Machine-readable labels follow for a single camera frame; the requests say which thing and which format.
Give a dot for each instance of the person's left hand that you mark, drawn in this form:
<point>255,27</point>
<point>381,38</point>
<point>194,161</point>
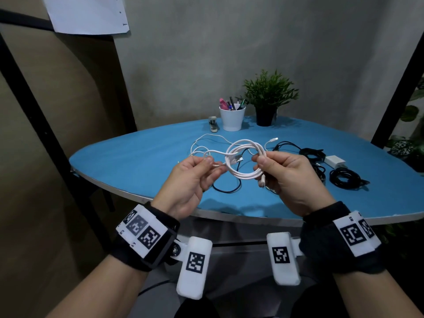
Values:
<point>180,188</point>

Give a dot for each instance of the person's right hand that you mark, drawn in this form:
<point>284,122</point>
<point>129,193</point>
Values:
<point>294,182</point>

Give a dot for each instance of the person's right thumb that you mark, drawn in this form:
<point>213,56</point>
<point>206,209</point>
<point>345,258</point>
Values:
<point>265,164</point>

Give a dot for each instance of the person's left thumb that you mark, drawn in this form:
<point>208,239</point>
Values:
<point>197,162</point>

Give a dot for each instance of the person's right forearm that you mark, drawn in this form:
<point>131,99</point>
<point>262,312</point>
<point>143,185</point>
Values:
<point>374,294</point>

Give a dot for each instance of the person's left forearm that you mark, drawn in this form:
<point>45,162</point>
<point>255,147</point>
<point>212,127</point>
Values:
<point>99,288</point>

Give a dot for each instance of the grey stapler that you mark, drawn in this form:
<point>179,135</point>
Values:
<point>213,125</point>

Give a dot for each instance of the black plant pot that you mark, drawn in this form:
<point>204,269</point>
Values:
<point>265,116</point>

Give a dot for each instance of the white pen cup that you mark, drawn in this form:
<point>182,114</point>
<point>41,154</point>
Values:
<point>232,120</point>

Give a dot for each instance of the pink highlighter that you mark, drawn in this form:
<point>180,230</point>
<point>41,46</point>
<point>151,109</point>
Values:
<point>223,104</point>

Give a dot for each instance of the green pen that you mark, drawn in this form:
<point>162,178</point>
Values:
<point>242,104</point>

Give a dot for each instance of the black pen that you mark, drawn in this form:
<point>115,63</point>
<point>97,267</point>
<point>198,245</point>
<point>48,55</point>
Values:
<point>232,103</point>

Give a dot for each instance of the white charger adapter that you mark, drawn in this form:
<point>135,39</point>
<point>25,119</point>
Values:
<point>334,161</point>

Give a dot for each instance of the small green artificial plant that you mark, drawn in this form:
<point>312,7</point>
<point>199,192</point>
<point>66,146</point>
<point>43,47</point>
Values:
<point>270,91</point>

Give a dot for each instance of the white left wrist marker plate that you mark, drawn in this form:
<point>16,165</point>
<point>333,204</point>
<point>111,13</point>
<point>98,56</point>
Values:
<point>142,230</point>

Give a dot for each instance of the white wrist marker plate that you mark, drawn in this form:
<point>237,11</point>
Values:
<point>142,230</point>
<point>356,233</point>

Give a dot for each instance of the white right wrist marker plate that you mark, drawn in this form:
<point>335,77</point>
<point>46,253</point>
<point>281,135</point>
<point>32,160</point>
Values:
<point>356,233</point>

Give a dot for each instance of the person's black trousers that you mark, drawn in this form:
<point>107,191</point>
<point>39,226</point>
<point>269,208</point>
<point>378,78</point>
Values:
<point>314,301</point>

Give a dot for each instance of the black metal pole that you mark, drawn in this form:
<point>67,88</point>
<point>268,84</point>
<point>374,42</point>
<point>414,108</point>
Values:
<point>399,92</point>

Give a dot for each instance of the white paper sheet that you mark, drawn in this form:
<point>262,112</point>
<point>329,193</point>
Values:
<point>87,14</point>

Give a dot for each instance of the white right wrist camera module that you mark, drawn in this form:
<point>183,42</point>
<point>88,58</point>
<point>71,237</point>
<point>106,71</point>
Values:
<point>283,258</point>

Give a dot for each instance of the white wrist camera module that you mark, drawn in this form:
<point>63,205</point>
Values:
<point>283,258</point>
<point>195,268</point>

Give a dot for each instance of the white left wrist camera module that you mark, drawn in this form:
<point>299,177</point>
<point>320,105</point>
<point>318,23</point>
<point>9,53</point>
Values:
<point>195,268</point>

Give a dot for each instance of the black metal frame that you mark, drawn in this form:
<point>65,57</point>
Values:
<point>33,112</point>

